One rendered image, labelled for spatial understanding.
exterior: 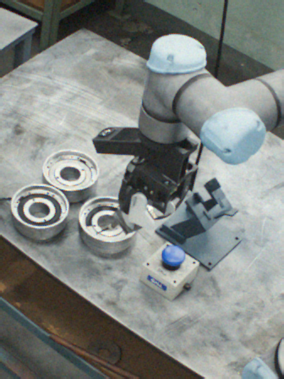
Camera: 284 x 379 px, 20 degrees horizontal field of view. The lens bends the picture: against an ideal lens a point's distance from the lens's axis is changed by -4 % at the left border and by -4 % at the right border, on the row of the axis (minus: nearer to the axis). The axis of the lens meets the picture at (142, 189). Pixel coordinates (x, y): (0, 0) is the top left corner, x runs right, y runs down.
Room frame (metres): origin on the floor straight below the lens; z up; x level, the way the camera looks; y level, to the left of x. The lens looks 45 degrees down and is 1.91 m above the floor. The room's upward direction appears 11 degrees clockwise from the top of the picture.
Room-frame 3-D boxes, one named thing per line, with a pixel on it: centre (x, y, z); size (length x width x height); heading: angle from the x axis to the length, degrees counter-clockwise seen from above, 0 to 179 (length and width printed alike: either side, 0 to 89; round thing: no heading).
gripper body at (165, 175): (0.89, -0.02, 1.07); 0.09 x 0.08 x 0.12; 58
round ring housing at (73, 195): (1.07, 0.13, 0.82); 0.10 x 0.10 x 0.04
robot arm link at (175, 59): (0.89, -0.02, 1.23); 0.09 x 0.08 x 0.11; 43
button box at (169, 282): (0.89, -0.08, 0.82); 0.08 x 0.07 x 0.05; 60
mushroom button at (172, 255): (0.89, -0.07, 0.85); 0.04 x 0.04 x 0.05
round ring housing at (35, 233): (0.97, 0.17, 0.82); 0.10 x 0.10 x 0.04
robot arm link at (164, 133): (0.89, -0.02, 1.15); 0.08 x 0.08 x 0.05
